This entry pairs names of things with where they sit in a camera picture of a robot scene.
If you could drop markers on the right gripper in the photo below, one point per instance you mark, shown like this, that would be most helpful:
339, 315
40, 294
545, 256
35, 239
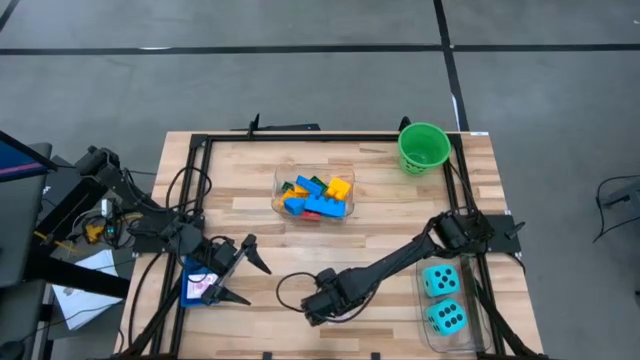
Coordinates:
325, 297

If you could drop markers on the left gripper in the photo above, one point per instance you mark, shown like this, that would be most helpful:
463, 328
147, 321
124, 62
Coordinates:
222, 257

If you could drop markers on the card deck white face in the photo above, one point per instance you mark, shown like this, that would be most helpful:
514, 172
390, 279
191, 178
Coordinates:
200, 287

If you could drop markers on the red toy brick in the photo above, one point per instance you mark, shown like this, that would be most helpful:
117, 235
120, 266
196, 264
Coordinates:
310, 217

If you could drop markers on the blue arched toy brick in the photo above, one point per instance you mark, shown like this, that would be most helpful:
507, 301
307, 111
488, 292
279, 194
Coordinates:
295, 205

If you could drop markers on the long blue toy brick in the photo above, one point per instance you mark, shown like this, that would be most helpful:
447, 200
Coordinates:
325, 206

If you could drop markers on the yellow wedge toy brick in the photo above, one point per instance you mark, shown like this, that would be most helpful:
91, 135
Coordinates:
286, 197

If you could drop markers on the small dark green brick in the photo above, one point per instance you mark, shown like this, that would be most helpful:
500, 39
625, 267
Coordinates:
286, 186

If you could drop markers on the yellow stepped toy brick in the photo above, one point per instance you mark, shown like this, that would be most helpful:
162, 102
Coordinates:
331, 192

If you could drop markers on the yellow two-stud toy brick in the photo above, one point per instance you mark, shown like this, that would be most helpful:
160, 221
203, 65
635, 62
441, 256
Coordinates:
301, 190

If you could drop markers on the teal foam die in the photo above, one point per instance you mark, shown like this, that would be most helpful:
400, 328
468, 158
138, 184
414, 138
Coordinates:
446, 317
440, 280

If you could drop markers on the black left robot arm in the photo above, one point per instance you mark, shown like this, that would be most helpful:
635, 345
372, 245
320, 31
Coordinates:
130, 200

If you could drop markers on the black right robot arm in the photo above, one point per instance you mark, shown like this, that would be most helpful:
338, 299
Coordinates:
400, 260

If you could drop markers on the blue plastic tray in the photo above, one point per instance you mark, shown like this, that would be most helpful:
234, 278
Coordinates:
187, 301

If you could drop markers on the clear plastic bin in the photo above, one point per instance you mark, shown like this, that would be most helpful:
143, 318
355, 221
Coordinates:
480, 345
345, 170

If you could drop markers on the long black stand foot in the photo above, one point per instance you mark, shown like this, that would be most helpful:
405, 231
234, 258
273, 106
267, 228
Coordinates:
290, 127

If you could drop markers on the white paper sheets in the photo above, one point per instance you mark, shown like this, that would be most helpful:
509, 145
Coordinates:
80, 310

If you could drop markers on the green monster face bucket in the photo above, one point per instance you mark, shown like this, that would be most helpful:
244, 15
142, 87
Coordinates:
424, 148

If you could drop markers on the short black stand foot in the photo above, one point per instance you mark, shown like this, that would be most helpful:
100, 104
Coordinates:
404, 120

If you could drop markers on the black side cart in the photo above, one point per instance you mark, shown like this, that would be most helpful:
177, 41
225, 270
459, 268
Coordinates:
20, 225

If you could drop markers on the grey floor stand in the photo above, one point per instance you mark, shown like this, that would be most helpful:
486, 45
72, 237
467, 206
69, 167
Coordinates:
622, 195

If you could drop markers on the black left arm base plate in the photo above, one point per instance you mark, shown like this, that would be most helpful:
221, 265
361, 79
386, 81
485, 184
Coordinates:
150, 245

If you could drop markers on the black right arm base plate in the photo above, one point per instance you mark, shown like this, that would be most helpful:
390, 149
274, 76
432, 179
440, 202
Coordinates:
505, 242

